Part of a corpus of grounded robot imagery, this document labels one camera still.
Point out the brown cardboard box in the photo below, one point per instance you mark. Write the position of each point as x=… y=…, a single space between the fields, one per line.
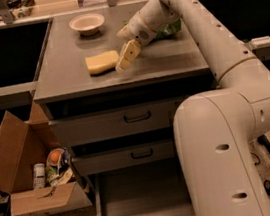
x=22 y=145

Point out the snack packages in box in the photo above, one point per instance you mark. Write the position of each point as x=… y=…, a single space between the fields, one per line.
x=58 y=170

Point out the white can in box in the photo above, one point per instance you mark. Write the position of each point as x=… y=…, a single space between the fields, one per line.
x=39 y=180

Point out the white power strip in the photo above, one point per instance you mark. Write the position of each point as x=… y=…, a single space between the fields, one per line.
x=260 y=42

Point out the grey top drawer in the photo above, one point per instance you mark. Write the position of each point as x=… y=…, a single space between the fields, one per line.
x=114 y=123

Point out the grey drawer cabinet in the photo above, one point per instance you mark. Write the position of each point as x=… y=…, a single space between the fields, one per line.
x=166 y=69

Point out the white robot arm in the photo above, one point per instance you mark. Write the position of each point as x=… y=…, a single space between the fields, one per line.
x=213 y=129

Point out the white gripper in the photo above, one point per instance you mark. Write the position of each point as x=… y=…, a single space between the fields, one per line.
x=135 y=29

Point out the grey drawer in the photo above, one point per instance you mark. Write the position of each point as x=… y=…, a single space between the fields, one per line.
x=124 y=157
x=114 y=123
x=153 y=189

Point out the grey middle drawer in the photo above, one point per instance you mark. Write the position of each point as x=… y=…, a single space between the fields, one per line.
x=124 y=157

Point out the green chip bag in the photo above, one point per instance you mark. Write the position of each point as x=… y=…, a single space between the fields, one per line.
x=168 y=29

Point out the yellow sponge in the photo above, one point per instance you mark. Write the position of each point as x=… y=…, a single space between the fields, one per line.
x=102 y=62

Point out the grey bottom drawer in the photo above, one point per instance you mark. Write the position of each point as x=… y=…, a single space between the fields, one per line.
x=153 y=189

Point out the white bowl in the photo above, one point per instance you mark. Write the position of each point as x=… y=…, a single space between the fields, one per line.
x=87 y=24

